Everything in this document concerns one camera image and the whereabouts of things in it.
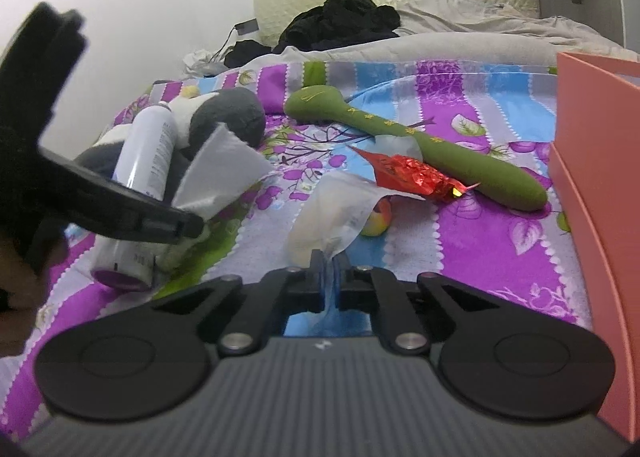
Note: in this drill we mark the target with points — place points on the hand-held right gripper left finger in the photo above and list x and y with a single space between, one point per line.
307 287

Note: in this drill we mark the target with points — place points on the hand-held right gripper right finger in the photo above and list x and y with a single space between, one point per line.
345 287

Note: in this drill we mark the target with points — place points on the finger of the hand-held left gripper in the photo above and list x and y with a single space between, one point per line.
130 214

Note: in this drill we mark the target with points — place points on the bird toy with pink feathers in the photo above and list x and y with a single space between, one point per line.
377 224

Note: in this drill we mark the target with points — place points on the clear plastic bag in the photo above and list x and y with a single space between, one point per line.
330 212

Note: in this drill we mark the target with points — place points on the white cloth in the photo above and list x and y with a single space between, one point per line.
197 59
220 172

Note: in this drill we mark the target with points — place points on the red foil packet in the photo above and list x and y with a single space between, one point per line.
410 172

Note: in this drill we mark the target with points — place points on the pink cardboard box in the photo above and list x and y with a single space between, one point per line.
600 187

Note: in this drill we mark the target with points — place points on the person's left hand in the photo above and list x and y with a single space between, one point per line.
15 297

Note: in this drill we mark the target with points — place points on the white spray can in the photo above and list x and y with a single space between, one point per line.
147 152

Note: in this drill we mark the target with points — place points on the striped floral bedsheet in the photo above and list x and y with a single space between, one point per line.
475 237

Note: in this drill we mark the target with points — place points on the grey white penguin plush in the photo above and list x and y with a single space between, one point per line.
235 117

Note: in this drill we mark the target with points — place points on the crumpled white cloth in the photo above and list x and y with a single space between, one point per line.
197 59

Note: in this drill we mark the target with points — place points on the green plush stick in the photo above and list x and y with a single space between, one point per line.
450 152

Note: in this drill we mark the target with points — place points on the small black garment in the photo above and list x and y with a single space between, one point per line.
245 53

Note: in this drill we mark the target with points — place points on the black clothes pile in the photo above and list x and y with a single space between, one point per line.
345 22

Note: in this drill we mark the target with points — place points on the grey duvet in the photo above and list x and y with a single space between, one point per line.
500 32

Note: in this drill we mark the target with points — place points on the black wall socket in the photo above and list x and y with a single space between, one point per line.
246 26

